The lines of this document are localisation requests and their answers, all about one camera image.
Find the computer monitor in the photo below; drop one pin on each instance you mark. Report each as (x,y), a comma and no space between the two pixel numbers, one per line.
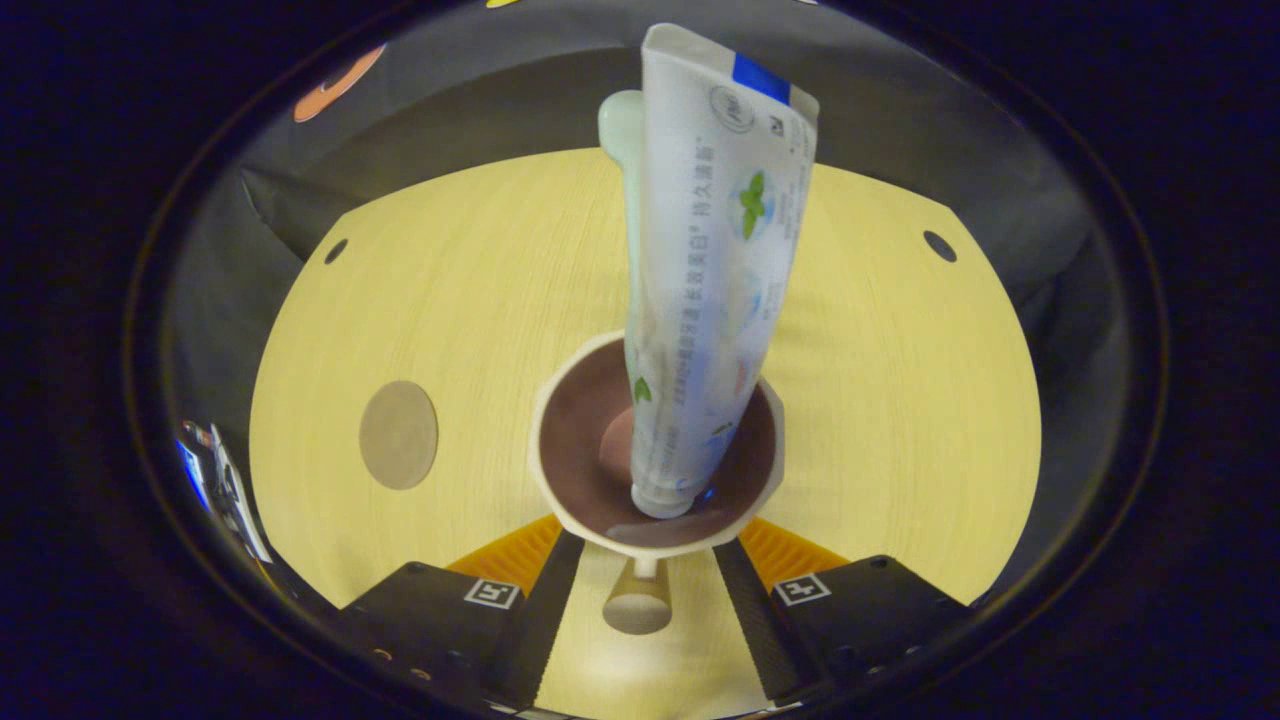
(192,468)

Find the beige cup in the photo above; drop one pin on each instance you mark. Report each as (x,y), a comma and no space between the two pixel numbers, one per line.
(585,450)

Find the white toothbrush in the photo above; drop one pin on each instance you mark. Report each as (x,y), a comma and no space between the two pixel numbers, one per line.
(620,130)

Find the white toothpaste tube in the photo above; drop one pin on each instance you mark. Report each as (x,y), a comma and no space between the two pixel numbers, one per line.
(715,250)

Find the round brown coaster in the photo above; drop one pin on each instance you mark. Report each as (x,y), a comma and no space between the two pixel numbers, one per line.
(398,435)

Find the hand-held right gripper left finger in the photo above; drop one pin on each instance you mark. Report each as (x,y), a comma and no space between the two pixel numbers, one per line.
(430,610)

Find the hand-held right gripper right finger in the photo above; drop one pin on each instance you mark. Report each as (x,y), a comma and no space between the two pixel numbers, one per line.
(860,610)

